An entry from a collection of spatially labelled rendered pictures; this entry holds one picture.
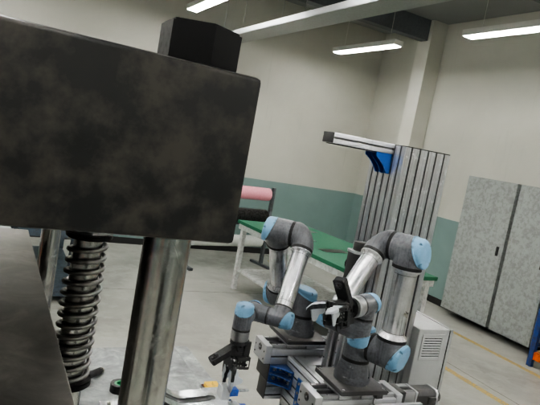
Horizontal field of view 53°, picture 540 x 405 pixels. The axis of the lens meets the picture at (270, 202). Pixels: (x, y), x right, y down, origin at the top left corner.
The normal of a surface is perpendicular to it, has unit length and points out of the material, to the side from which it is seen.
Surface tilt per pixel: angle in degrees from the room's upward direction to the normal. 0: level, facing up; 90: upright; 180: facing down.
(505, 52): 90
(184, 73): 90
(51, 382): 0
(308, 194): 90
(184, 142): 90
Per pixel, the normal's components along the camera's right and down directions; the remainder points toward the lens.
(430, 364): 0.39, 0.17
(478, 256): -0.88, -0.11
